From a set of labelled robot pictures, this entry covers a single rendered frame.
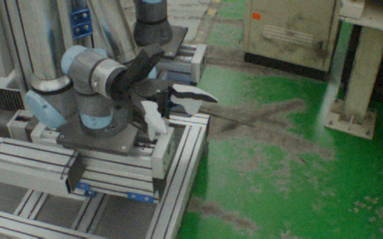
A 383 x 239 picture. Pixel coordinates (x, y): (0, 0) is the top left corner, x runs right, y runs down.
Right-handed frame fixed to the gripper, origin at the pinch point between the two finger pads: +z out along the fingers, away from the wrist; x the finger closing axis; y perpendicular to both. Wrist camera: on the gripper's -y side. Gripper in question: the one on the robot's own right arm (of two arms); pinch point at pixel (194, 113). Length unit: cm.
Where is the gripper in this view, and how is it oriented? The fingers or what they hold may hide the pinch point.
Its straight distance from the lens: 83.0
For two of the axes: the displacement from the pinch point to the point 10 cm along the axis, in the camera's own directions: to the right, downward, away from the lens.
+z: 7.8, 4.1, -4.8
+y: -0.9, 8.2, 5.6
